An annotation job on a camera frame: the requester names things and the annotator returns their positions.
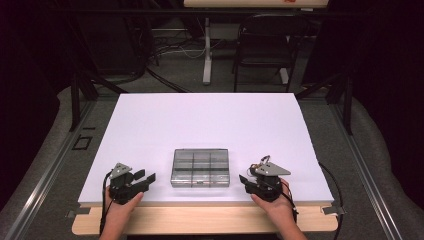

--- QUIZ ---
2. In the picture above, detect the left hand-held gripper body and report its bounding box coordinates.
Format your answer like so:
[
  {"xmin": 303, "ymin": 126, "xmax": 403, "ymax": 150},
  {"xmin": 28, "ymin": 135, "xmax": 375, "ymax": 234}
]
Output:
[{"xmin": 109, "ymin": 162, "xmax": 149, "ymax": 205}]

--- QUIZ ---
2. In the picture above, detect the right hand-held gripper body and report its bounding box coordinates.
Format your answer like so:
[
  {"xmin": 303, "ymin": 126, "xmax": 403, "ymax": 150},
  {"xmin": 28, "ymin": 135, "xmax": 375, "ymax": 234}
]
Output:
[{"xmin": 245, "ymin": 161, "xmax": 292, "ymax": 203}]

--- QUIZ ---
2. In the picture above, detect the brown chain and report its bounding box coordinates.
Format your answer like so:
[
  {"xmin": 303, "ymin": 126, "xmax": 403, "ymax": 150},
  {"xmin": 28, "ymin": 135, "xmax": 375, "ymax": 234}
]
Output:
[{"xmin": 248, "ymin": 154, "xmax": 272, "ymax": 177}]

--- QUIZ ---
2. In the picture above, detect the clear plastic compartment box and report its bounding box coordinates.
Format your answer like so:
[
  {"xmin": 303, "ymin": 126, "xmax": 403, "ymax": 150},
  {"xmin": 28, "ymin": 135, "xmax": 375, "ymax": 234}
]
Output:
[{"xmin": 170, "ymin": 148, "xmax": 231, "ymax": 188}]

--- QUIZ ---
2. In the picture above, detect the person's left hand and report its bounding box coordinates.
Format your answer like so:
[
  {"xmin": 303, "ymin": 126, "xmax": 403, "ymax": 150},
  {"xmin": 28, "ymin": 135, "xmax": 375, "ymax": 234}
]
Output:
[{"xmin": 104, "ymin": 185, "xmax": 145, "ymax": 219}]

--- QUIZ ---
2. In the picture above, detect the person's right hand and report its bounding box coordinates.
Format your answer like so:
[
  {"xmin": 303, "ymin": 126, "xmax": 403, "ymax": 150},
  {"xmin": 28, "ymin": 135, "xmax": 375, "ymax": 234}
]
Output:
[{"xmin": 250, "ymin": 178, "xmax": 297, "ymax": 224}]

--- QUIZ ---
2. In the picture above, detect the white board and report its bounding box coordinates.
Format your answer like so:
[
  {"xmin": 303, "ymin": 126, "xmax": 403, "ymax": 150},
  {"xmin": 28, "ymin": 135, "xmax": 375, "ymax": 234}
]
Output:
[{"xmin": 78, "ymin": 92, "xmax": 335, "ymax": 205}]

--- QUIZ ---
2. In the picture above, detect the black metal stand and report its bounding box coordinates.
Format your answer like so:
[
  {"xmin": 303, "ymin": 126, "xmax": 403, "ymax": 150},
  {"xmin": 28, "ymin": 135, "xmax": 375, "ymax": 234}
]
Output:
[
  {"xmin": 68, "ymin": 71, "xmax": 128, "ymax": 133},
  {"xmin": 294, "ymin": 71, "xmax": 354, "ymax": 136}
]

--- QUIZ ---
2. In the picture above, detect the tall white table leg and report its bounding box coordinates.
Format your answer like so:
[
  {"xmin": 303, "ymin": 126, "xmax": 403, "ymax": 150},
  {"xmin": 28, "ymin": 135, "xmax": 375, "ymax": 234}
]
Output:
[{"xmin": 202, "ymin": 17, "xmax": 213, "ymax": 86}]

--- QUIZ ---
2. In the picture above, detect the black folding chair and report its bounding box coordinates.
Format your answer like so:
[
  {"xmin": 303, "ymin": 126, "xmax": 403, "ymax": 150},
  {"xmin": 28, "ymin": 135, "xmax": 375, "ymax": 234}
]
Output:
[{"xmin": 232, "ymin": 13, "xmax": 309, "ymax": 93}]

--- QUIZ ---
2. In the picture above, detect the black horizontal bar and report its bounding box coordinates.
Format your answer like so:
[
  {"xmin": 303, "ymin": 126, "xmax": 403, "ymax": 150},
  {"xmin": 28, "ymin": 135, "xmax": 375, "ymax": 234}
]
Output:
[{"xmin": 49, "ymin": 8, "xmax": 368, "ymax": 18}]

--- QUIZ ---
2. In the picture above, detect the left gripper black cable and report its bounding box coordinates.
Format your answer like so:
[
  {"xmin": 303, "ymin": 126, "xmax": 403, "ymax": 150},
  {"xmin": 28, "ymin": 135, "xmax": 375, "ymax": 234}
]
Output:
[{"xmin": 99, "ymin": 169, "xmax": 115, "ymax": 236}]

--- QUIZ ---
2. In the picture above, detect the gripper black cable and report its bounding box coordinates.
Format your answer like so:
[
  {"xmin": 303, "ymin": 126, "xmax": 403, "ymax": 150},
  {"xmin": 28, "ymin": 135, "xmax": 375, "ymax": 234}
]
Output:
[
  {"xmin": 99, "ymin": 169, "xmax": 115, "ymax": 236},
  {"xmin": 281, "ymin": 182, "xmax": 300, "ymax": 223}
]

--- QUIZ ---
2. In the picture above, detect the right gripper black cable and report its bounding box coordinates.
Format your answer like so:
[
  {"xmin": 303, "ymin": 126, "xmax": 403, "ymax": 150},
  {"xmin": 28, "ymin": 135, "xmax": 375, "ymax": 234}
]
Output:
[{"xmin": 281, "ymin": 182, "xmax": 300, "ymax": 223}]

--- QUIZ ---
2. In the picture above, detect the long black cable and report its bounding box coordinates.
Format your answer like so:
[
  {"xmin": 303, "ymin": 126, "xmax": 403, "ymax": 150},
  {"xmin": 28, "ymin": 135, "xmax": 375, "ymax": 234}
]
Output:
[{"xmin": 318, "ymin": 161, "xmax": 345, "ymax": 240}]

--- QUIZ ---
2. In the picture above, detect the aluminium rail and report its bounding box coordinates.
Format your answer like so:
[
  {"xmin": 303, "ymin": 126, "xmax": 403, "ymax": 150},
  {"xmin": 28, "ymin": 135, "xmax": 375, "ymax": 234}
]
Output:
[
  {"xmin": 329, "ymin": 103, "xmax": 404, "ymax": 240},
  {"xmin": 3, "ymin": 99, "xmax": 98, "ymax": 240}
]

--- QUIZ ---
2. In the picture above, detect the thick black floor cable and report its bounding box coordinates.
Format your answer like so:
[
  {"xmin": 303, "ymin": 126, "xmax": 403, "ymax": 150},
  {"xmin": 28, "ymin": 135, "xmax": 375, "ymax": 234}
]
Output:
[{"xmin": 146, "ymin": 68, "xmax": 192, "ymax": 94}]

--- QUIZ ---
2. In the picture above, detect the white floor cable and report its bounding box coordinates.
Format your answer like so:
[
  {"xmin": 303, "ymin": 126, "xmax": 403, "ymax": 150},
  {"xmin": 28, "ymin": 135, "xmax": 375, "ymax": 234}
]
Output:
[{"xmin": 156, "ymin": 39, "xmax": 225, "ymax": 60}]

